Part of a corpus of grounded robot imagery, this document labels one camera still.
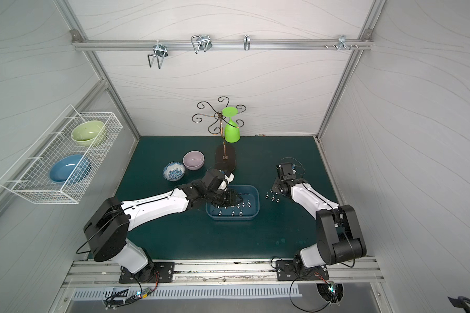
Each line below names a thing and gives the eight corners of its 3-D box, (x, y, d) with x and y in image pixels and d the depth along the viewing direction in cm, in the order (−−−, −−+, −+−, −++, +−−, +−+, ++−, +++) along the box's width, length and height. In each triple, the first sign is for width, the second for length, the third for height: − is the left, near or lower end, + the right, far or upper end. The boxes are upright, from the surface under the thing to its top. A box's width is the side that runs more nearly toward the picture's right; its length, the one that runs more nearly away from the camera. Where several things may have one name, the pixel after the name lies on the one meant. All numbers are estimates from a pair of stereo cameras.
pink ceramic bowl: (183, 171, 105) (180, 165, 101) (186, 157, 112) (184, 150, 107) (203, 171, 105) (202, 165, 101) (205, 157, 112) (204, 150, 107)
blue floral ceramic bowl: (162, 181, 101) (160, 177, 98) (167, 165, 107) (165, 161, 104) (183, 181, 101) (181, 177, 98) (186, 165, 107) (185, 161, 104)
